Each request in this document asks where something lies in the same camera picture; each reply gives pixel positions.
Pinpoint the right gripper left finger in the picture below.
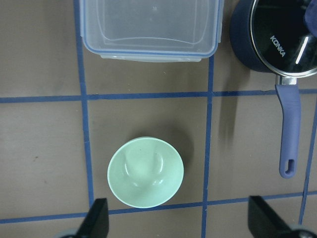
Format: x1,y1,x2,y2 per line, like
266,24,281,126
75,198,109,238

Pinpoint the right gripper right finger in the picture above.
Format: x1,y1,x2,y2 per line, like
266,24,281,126
248,196,292,238

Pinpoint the green bowl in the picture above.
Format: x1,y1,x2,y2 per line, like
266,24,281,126
107,137,184,209

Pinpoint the dark blue saucepan with lid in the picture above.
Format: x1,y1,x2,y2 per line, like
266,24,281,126
229,0,317,179

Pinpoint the clear plastic lidded container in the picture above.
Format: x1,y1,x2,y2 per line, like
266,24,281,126
79,0,224,62

